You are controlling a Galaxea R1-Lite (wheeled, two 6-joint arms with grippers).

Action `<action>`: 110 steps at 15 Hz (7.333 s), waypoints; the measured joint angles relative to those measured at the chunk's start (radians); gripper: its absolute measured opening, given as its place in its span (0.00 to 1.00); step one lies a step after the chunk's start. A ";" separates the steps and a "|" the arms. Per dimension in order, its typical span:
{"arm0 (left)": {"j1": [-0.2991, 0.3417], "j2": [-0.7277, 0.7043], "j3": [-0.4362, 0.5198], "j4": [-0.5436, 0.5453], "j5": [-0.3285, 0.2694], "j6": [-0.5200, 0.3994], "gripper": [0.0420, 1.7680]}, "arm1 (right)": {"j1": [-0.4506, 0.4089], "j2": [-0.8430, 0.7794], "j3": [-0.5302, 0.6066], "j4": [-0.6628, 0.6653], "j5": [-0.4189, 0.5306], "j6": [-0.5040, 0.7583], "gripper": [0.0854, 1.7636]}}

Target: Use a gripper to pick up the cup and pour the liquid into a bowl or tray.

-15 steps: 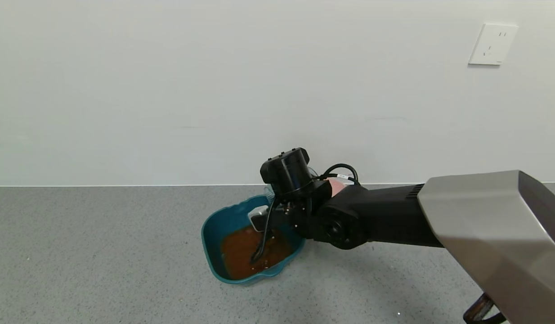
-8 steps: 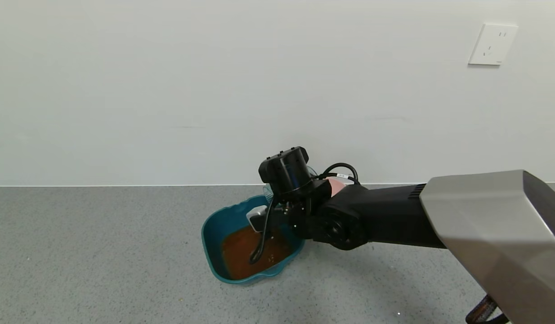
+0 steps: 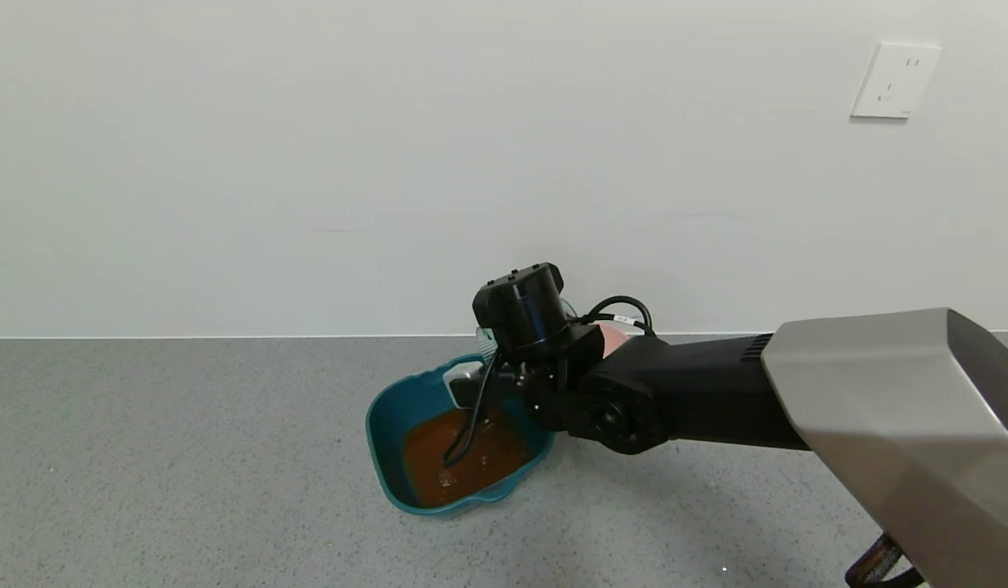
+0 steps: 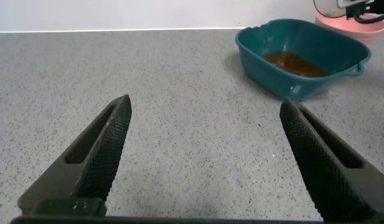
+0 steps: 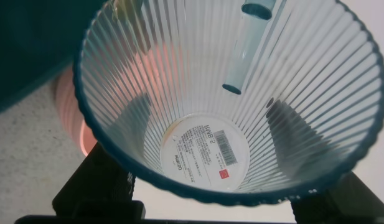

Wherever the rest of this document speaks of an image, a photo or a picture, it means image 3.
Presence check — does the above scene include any brown liquid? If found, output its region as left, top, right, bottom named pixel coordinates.
left=402, top=406, right=531, bottom=509

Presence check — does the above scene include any brown strap loop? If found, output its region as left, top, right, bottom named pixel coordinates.
left=845, top=532, right=925, bottom=588

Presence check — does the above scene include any black cable with white tag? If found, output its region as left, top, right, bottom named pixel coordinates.
left=584, top=296, right=654, bottom=337

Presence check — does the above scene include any pink round bowl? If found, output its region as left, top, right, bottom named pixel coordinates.
left=595, top=321, right=629, bottom=356

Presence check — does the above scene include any white wall power outlet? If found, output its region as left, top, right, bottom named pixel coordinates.
left=850, top=42, right=943, bottom=120

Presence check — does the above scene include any translucent blue plastic cup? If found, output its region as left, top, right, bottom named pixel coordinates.
left=475, top=296, right=580, bottom=364

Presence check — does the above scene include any teal square plastic basin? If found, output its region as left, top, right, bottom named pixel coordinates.
left=365, top=353, right=555, bottom=515

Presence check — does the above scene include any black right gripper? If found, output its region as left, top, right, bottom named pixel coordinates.
left=448, top=371, right=520, bottom=410

